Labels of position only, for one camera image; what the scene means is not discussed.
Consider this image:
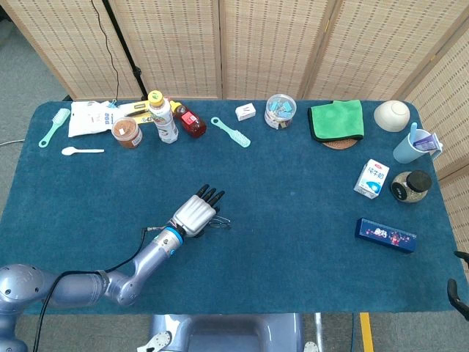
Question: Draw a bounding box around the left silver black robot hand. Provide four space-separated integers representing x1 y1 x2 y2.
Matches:
170 183 226 239

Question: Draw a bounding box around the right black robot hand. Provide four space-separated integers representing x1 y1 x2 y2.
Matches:
446 250 469 320

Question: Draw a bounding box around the mint green scrub brush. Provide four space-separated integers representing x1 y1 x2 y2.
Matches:
210 116 252 149
38 108 71 149

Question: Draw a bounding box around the red tea bottle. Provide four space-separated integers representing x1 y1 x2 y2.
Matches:
169 100 208 139

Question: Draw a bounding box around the white labelled drink bottle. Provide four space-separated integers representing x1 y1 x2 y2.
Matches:
147 89 180 144

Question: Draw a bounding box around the dark blue printed box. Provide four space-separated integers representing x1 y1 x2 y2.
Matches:
354 217 418 254

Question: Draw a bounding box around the clear jar of rubber bands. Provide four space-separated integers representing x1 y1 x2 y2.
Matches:
111 117 144 150

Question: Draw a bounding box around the yellow flat package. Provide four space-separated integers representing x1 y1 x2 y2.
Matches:
115 101 155 125

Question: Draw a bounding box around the small white box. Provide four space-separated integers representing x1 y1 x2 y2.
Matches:
234 103 257 122

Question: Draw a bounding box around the grey-blue robot torso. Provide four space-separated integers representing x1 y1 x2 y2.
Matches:
137 313 320 352

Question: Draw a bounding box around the glass jar with black lid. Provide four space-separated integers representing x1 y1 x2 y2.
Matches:
390 170 432 204

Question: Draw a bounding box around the clear jar of binder clips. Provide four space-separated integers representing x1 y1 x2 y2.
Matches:
264 93 298 130

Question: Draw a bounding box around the white plastic spoon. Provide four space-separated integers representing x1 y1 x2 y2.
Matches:
61 146 106 157

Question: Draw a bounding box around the white plastic bag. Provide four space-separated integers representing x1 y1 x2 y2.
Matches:
67 100 118 139

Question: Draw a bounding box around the metal table leg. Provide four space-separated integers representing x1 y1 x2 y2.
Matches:
314 312 325 352

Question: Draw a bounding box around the white blue milk carton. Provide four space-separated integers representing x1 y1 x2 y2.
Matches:
353 158 391 200

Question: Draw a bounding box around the light blue plastic cup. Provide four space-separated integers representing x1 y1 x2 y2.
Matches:
393 128 435 164

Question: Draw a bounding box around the brown woven coaster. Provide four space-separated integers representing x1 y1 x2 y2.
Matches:
321 137 358 151

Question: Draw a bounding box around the purple toothpaste tube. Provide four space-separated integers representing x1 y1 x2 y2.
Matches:
413 131 444 162

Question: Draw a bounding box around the green microfibre cloth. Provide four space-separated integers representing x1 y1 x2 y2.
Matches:
306 99 366 143

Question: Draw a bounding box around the black tripod pole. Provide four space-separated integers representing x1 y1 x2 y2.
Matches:
101 0 147 100

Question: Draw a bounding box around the bamboo folding screen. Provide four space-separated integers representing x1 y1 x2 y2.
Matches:
0 0 469 238

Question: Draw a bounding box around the cream ceramic bowl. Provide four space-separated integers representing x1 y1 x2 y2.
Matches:
373 100 411 133

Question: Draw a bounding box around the thin black hanging cable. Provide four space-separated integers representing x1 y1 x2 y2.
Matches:
90 0 120 99

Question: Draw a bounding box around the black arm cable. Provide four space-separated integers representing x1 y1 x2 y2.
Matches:
32 226 159 352

